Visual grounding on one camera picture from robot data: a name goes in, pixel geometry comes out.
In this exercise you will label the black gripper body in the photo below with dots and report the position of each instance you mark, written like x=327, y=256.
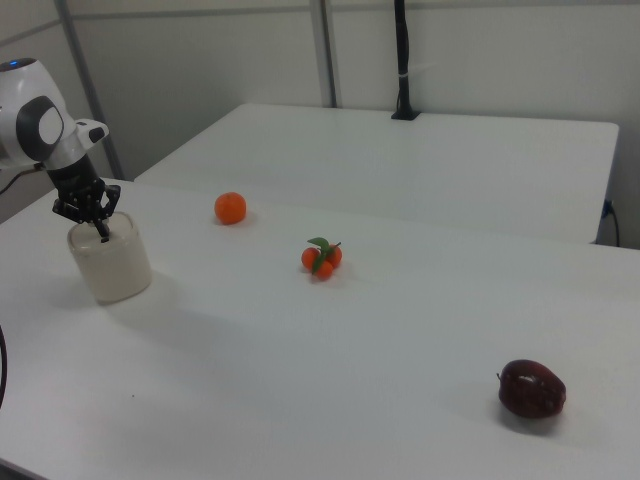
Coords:
x=75, y=182

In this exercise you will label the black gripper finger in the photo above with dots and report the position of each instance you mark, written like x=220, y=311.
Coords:
x=75, y=210
x=111, y=197

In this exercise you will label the cream garbage bin with lid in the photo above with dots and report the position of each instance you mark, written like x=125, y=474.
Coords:
x=112, y=265

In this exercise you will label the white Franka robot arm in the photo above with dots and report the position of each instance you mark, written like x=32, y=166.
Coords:
x=35, y=125

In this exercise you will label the large orange mandarin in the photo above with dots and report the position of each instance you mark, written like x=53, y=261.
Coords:
x=230, y=208

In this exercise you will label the small oranges cluster with leaves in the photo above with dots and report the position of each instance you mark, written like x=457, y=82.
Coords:
x=321, y=257

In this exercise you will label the black pole with base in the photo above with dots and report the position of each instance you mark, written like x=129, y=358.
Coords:
x=402, y=60

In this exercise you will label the dark red apple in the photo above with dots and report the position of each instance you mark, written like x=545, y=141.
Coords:
x=532, y=389

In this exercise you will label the grey partition frame post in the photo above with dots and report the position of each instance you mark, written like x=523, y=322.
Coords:
x=95, y=100
x=328, y=50

